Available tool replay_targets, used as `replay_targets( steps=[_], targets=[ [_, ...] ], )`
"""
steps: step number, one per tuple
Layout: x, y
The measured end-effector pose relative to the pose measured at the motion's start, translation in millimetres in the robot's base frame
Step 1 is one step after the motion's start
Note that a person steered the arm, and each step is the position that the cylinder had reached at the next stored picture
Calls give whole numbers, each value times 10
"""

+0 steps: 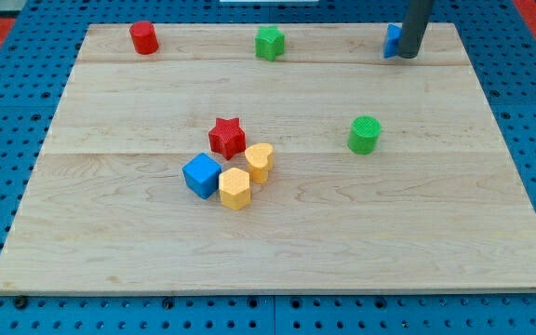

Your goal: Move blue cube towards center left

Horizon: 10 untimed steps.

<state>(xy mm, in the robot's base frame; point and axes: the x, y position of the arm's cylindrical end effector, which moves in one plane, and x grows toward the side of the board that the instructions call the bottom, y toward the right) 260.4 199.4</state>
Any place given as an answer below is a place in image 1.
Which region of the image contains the yellow heart block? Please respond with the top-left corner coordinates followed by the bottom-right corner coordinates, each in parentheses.
top-left (244, 142), bottom-right (274, 184)

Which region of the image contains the yellow hexagon block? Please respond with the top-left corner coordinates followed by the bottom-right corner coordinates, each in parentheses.
top-left (219, 167), bottom-right (251, 210)

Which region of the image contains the blue triangular block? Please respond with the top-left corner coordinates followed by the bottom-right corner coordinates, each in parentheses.
top-left (383, 24), bottom-right (402, 59)

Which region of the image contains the green cylinder block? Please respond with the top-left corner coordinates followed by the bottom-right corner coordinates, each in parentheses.
top-left (347, 115), bottom-right (382, 154)

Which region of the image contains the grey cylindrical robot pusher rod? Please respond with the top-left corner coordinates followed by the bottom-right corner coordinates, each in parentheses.
top-left (397, 0), bottom-right (435, 59)

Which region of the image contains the red cylinder block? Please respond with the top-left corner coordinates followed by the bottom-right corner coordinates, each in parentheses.
top-left (129, 20), bottom-right (159, 55)

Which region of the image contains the red star block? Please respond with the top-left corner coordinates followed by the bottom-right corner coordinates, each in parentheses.
top-left (208, 117), bottom-right (247, 160)

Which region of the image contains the light wooden board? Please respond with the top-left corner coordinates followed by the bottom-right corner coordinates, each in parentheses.
top-left (0, 23), bottom-right (536, 297)

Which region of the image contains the blue cube block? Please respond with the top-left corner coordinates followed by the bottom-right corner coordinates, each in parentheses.
top-left (182, 154), bottom-right (221, 199)

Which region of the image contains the green star block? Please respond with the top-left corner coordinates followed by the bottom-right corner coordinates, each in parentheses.
top-left (254, 25), bottom-right (285, 61)

